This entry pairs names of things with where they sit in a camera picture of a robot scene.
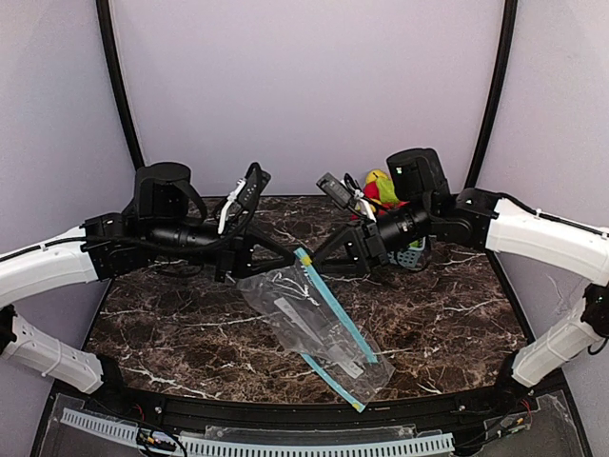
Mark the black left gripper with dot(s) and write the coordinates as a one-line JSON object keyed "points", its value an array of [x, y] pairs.
{"points": [[226, 257]]}

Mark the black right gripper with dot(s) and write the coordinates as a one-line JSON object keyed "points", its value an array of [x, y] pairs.
{"points": [[368, 244]]}

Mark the clear zip bag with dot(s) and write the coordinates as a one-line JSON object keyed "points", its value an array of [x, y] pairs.
{"points": [[358, 383], [305, 315]]}

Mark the red tomato with stem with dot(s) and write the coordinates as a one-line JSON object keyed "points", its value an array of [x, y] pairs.
{"points": [[385, 207]]}

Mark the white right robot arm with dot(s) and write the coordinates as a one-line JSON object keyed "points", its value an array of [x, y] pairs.
{"points": [[485, 221]]}

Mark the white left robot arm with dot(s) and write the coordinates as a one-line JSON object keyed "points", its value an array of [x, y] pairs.
{"points": [[166, 217]]}

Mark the light blue plastic basket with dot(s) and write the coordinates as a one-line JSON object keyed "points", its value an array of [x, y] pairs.
{"points": [[410, 257]]}

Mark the red apple back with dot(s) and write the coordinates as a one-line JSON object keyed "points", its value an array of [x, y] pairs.
{"points": [[371, 191]]}

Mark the green pear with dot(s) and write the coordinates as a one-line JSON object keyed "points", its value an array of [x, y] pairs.
{"points": [[386, 190]]}

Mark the yellow fruit back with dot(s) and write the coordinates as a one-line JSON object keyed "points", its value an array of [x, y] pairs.
{"points": [[374, 175]]}

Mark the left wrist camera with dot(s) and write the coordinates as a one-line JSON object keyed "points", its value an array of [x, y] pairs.
{"points": [[244, 198]]}

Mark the black front table rail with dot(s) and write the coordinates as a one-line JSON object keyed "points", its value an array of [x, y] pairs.
{"points": [[183, 398]]}

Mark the white slotted cable duct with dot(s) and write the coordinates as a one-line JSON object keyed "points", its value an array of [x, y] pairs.
{"points": [[227, 442]]}

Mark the black left frame post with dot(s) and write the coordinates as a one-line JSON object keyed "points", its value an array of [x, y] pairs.
{"points": [[117, 82]]}

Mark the black frame post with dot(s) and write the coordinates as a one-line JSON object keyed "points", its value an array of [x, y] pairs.
{"points": [[508, 23], [117, 82]]}

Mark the black right frame post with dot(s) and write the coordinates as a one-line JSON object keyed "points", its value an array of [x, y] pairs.
{"points": [[508, 23]]}

